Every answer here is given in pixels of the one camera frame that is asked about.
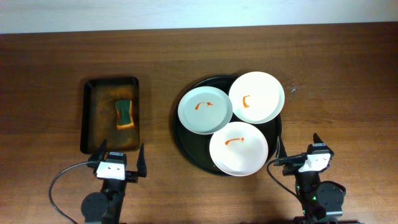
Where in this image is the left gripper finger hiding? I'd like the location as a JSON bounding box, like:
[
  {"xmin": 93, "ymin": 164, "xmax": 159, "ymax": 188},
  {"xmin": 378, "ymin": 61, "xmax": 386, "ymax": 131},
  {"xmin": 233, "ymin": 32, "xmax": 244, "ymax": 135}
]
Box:
[
  {"xmin": 136, "ymin": 144, "xmax": 147, "ymax": 177},
  {"xmin": 90, "ymin": 139, "xmax": 107, "ymax": 162}
]

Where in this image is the white plate bottom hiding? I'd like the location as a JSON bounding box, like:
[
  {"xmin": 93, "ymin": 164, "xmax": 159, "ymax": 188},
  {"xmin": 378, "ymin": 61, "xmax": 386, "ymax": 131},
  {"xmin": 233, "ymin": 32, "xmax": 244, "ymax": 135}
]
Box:
[{"xmin": 209, "ymin": 121, "xmax": 269, "ymax": 177}]

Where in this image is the white plate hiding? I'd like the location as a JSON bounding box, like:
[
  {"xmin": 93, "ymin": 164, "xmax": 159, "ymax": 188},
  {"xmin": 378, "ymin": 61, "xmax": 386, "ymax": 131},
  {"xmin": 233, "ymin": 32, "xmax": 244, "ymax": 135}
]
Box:
[
  {"xmin": 228, "ymin": 72, "xmax": 285, "ymax": 124},
  {"xmin": 209, "ymin": 121, "xmax": 269, "ymax": 177}
]

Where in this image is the green and orange sponge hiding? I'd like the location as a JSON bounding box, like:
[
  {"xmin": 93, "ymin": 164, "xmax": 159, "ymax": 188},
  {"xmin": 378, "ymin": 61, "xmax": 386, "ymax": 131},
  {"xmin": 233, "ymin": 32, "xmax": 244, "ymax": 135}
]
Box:
[{"xmin": 115, "ymin": 100, "xmax": 135, "ymax": 129}]

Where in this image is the grey-white plate with sauce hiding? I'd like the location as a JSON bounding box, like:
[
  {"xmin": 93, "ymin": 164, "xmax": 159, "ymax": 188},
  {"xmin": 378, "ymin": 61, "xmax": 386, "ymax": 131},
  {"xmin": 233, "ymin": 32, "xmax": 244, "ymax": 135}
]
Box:
[{"xmin": 177, "ymin": 86, "xmax": 233, "ymax": 135}]

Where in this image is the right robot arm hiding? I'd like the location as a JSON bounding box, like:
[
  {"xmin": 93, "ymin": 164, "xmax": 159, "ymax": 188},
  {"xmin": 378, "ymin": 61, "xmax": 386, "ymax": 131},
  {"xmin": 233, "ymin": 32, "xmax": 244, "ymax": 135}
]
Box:
[{"xmin": 269, "ymin": 133, "xmax": 346, "ymax": 223}]

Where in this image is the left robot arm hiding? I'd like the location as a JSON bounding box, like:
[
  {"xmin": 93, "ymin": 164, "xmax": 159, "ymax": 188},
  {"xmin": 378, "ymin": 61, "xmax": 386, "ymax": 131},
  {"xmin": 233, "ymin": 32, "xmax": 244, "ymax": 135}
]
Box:
[{"xmin": 81, "ymin": 140, "xmax": 147, "ymax": 223}]

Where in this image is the black rectangular tray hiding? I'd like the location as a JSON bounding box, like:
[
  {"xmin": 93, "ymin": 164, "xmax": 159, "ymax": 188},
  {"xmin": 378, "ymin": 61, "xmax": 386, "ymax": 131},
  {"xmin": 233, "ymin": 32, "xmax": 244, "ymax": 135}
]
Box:
[{"xmin": 80, "ymin": 76, "xmax": 140, "ymax": 154}]

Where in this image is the black round tray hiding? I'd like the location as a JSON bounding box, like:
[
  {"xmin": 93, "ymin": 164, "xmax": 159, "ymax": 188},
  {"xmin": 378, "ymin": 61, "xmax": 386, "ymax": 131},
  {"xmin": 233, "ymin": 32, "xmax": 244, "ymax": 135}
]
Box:
[{"xmin": 171, "ymin": 75, "xmax": 282, "ymax": 176}]

